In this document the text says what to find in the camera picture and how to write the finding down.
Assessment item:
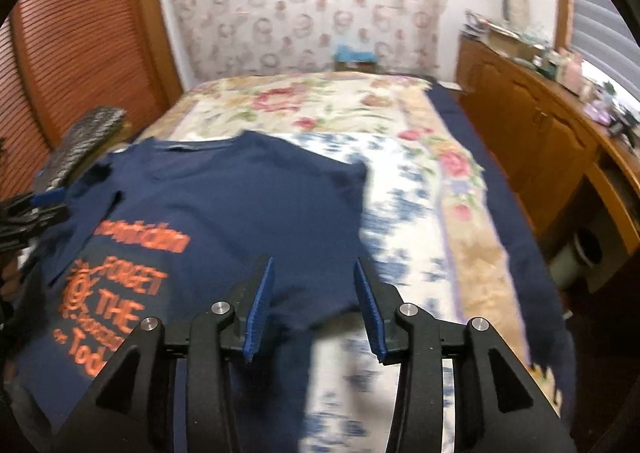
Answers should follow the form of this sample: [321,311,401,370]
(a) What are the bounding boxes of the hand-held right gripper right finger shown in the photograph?
[352,258,581,453]

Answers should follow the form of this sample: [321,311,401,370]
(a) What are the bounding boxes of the wooden louvred door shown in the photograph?
[0,0,183,198]

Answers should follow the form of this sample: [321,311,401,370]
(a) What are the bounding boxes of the purple soft item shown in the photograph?
[587,100,615,124]

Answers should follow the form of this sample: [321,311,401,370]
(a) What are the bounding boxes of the dark patterned pillow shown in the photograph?
[37,105,126,191]

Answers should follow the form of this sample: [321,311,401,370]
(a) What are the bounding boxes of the blue cloth bundle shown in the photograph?
[334,44,378,66]

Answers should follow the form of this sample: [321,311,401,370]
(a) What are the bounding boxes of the navy bedsheet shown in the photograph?
[427,83,578,419]

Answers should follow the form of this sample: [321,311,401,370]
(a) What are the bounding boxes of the wooden cabinet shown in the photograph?
[455,35,640,294]

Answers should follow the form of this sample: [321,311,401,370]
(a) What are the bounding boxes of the cardboard box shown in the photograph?
[482,28,541,60]

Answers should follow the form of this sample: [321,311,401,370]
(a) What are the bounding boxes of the grey window blind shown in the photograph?
[567,0,640,88]

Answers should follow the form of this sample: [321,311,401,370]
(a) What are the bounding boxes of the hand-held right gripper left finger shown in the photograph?
[50,255,277,453]

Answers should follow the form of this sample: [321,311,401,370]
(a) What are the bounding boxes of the bed with floral blue cover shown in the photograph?
[280,133,481,453]

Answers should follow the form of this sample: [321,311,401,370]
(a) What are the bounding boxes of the pale waste bin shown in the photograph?
[547,228,606,290]

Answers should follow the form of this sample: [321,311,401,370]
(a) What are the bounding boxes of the pink bottle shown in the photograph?
[562,53,584,84]

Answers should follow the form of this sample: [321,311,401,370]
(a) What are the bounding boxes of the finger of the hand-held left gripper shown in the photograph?
[0,187,68,220]
[0,219,68,253]

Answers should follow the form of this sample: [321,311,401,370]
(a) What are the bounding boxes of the navy t-shirt with orange print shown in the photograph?
[10,130,373,453]

